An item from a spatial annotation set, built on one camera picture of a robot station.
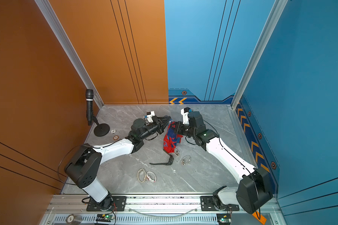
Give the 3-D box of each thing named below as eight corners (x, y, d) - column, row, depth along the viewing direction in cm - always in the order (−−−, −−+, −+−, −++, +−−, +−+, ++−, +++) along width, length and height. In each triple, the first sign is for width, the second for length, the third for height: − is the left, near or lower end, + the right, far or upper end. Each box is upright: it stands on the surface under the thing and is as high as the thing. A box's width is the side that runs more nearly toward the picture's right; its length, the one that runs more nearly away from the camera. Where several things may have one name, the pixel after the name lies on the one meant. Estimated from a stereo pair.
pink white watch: (144, 178, 83) (144, 176, 82) (148, 171, 86) (148, 169, 84) (154, 183, 82) (153, 182, 80) (158, 176, 84) (157, 175, 82)
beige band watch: (137, 182, 83) (136, 180, 81) (139, 169, 87) (138, 168, 85) (145, 182, 83) (144, 180, 81) (147, 169, 87) (146, 168, 85)
